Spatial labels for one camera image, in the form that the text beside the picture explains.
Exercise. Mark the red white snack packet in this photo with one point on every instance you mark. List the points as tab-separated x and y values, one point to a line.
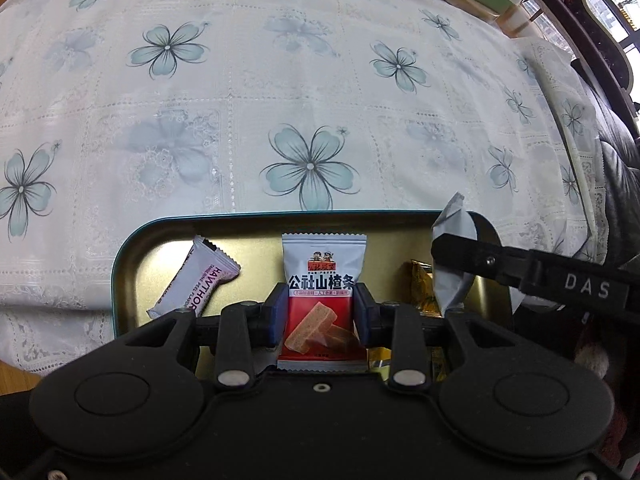
320	270

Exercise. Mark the yellow green snack packet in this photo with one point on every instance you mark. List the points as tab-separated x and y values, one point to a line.
424	290

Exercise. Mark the dark wooden framed sofa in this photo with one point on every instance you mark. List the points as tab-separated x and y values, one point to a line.
565	15

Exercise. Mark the gold metal tin tray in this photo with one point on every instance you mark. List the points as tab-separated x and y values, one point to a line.
250	245

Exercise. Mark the fluffy beige fabric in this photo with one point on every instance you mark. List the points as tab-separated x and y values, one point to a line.
592	357

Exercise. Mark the window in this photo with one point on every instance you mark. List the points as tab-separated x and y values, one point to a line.
615	5

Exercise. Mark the silver crinkled snack packet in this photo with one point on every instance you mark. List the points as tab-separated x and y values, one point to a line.
450	290

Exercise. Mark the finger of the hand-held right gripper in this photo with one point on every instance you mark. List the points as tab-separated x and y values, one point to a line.
487	262

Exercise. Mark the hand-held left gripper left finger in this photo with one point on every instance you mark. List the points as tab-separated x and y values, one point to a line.
279	317

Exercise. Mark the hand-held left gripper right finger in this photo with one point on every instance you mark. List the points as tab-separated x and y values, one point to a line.
362	317

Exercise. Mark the pink white snack bar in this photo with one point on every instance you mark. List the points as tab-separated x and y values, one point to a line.
195	280

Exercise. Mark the white floral tablecloth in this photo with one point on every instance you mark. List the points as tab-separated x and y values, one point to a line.
200	135

